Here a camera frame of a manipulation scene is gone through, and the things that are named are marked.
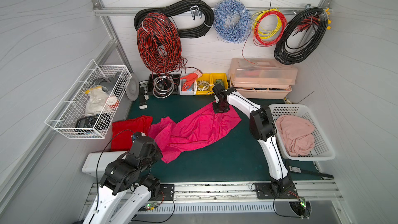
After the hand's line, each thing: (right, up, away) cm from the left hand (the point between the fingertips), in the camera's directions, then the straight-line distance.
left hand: (161, 149), depth 69 cm
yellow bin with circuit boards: (+32, +39, +53) cm, 73 cm away
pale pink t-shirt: (+74, +2, +18) cm, 76 cm away
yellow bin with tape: (+21, +40, +49) cm, 67 cm away
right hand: (+29, +16, +34) cm, 47 cm away
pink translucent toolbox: (+58, +36, +32) cm, 76 cm away
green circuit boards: (+32, +37, +53) cm, 72 cm away
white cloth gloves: (-30, +23, 0) cm, 37 cm away
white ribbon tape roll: (+20, +33, +46) cm, 60 cm away
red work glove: (+10, +38, +45) cm, 60 cm away
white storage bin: (+11, +29, +43) cm, 52 cm away
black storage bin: (-2, +37, +49) cm, 62 cm away
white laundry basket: (+84, -4, +13) cm, 85 cm away
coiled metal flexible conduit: (-10, +32, +41) cm, 53 cm away
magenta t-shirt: (+13, +2, +22) cm, 26 cm away
